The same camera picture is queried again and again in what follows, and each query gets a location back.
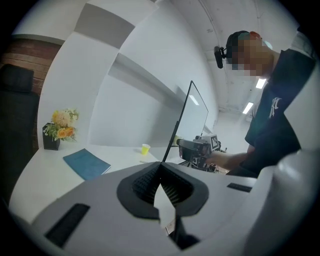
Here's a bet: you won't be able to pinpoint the person's head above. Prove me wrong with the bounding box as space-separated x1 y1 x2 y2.
225 30 281 79

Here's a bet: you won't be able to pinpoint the artificial flowers in black vase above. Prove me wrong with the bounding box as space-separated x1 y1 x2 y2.
42 107 80 151

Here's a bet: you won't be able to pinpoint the blue notebook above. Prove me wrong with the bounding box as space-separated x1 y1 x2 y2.
62 148 112 181

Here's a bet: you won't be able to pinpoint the black framed glass board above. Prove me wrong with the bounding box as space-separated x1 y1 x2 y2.
161 80 210 164

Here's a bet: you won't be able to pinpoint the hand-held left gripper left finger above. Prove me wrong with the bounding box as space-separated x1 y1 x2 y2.
32 161 184 256

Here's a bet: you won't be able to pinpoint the black head-worn camera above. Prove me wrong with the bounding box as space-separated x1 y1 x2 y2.
213 45 229 70

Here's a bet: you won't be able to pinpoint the person's black printed t-shirt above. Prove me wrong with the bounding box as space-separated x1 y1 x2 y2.
226 48 316 179

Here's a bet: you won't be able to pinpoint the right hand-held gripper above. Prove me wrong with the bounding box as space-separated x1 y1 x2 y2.
176 134 221 173

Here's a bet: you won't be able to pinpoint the white desk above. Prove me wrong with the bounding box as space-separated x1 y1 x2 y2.
8 143 183 236

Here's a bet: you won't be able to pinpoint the black office chair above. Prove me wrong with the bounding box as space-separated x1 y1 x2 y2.
0 63 41 206

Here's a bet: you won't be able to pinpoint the person's right hand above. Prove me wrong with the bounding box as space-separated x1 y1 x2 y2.
206 151 226 169

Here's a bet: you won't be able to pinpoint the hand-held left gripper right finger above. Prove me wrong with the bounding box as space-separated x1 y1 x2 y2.
159 161 259 242

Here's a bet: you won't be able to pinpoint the person's right forearm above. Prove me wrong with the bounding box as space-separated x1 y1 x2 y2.
223 152 251 172

